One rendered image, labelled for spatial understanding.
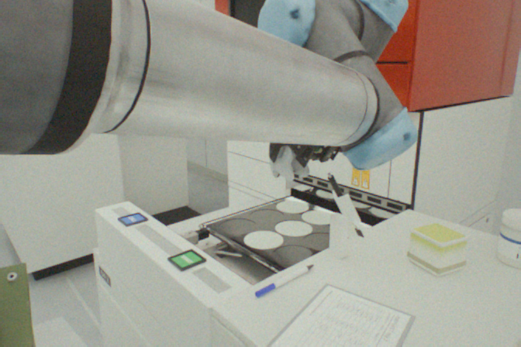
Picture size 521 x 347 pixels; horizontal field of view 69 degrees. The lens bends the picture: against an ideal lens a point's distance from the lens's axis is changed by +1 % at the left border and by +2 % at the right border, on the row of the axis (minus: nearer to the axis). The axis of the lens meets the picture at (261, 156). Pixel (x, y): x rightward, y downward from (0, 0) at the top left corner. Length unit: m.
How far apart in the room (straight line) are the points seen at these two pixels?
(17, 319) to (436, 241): 0.68
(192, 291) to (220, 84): 0.54
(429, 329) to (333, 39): 0.44
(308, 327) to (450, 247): 0.31
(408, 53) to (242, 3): 0.65
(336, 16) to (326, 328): 0.42
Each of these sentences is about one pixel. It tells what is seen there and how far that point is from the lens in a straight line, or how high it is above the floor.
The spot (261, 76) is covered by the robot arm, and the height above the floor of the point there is 1.33.
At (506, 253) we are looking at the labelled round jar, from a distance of 0.87.
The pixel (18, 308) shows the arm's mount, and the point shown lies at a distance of 0.70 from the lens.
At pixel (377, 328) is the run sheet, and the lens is 0.62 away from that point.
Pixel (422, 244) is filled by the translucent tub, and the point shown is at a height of 1.01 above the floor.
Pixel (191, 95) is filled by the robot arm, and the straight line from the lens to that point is 0.18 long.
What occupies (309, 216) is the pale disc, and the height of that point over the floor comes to 0.90.
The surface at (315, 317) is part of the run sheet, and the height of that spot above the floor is 0.97.
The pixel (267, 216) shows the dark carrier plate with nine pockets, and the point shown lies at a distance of 1.12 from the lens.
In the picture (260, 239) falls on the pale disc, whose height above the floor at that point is 0.90.
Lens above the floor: 1.34
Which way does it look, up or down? 14 degrees down
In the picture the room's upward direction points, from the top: straight up
